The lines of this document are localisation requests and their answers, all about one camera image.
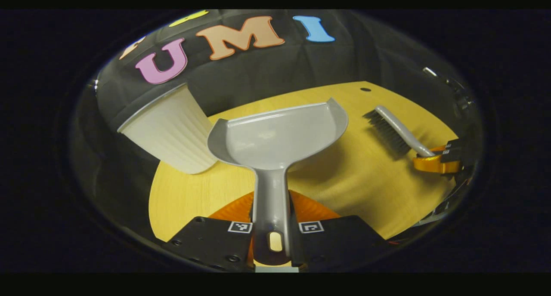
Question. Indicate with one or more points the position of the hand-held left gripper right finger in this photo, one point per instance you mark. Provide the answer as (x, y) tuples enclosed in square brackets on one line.
[(335, 240)]

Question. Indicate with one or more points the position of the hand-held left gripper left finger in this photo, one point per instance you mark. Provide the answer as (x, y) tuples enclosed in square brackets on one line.
[(211, 242)]

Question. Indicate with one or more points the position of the white garbage bin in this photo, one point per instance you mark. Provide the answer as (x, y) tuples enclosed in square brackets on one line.
[(172, 137)]

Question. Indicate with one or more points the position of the small grey broom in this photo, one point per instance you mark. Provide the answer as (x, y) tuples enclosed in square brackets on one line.
[(394, 130)]

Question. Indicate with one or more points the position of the grey dustpan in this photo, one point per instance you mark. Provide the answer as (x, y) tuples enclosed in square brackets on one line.
[(275, 137)]

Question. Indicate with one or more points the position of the wooden desktop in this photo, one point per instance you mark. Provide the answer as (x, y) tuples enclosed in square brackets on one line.
[(366, 188)]

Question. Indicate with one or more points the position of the dark metal stand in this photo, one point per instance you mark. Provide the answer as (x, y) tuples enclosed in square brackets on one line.
[(456, 94)]

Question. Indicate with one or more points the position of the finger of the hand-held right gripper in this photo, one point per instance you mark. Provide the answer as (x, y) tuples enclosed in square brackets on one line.
[(454, 149), (437, 164)]

